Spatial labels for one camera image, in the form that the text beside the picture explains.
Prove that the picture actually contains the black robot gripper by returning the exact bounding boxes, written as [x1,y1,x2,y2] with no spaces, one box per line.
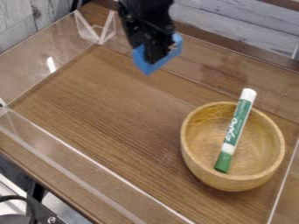
[117,0,174,64]

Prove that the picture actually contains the blue foam block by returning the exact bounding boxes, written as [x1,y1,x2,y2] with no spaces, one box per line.
[132,33,183,75]

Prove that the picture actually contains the brown wooden bowl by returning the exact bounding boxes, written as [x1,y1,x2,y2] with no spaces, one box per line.
[180,101,285,192]

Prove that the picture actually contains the green dry erase marker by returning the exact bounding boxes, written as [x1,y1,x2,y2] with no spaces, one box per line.
[213,88,257,173]

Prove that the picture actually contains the clear acrylic corner bracket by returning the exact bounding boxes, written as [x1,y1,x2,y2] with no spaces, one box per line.
[73,10,117,46]

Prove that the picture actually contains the black cable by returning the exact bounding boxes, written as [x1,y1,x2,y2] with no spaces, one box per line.
[0,195,38,224]

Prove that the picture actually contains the black metal table bracket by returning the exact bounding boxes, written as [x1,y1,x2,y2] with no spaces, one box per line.
[26,198,68,224]

